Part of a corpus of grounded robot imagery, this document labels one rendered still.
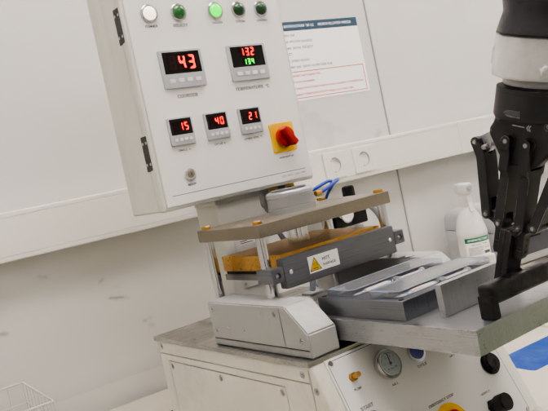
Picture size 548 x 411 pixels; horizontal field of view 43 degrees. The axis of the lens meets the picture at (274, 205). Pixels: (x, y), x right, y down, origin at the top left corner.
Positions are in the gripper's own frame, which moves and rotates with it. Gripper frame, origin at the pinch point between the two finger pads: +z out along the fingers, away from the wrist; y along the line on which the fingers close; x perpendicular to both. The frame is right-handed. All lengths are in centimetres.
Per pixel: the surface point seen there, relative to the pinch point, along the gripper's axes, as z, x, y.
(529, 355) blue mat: 36, 38, -16
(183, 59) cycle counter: -17, -6, -62
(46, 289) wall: 33, -23, -91
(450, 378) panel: 23.2, 3.9, -8.9
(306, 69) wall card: -5, 55, -100
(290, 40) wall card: -13, 52, -103
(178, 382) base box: 38, -16, -51
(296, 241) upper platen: 10.6, -0.6, -38.0
